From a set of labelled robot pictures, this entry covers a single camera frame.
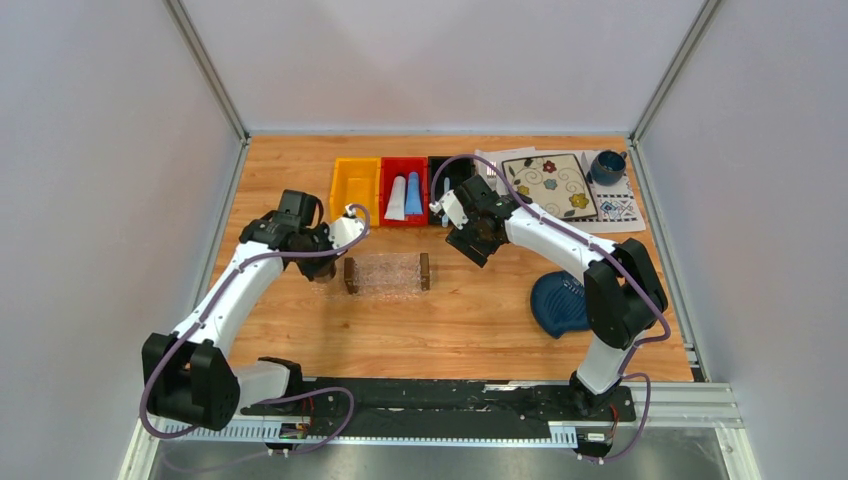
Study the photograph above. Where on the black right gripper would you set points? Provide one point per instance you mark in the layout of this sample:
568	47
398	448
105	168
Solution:
463	241

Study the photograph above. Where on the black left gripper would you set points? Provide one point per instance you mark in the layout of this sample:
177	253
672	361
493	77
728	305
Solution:
323	232

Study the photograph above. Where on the clear textured toiletry holder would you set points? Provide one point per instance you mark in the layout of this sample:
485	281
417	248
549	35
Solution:
393	274

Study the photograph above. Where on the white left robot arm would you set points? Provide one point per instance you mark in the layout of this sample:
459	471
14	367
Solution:
187	374

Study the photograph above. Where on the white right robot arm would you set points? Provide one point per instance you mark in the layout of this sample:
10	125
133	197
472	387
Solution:
623	296

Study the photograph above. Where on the blue toothpaste tube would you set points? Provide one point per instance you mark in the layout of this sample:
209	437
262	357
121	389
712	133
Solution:
413	200

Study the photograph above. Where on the clear textured glass tray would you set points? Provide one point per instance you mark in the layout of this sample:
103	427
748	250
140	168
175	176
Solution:
336	290

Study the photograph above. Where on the white toothpaste tube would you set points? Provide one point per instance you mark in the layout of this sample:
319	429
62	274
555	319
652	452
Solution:
395	206

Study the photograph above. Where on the black plastic bin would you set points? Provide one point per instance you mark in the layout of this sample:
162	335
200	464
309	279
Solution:
452	176

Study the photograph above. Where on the yellow plastic bin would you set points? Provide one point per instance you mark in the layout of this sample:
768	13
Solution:
356	180

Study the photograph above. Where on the floral square ceramic plate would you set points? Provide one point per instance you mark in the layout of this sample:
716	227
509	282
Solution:
556	183

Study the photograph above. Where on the red plastic bin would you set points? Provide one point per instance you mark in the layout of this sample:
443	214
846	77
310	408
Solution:
393	168

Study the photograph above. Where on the blue shell shaped dish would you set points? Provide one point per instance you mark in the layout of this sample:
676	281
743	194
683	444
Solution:
558	304

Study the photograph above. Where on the blue ceramic mug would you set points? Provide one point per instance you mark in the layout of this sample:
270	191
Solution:
608	167

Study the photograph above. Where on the white patterned placemat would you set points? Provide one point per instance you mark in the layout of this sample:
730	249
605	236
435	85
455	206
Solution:
618	210

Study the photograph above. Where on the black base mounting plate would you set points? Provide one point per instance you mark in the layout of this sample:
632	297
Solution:
416	408

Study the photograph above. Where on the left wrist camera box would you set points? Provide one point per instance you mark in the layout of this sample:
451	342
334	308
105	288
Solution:
349	229

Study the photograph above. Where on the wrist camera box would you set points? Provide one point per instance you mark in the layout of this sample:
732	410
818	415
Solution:
458	218
349	229

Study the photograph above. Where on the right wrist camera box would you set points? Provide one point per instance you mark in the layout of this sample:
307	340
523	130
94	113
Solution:
458	218

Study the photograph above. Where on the pink handled fork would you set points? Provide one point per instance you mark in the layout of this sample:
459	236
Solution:
491	175

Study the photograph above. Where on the grey left frame post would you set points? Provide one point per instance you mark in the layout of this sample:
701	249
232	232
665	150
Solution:
188	31

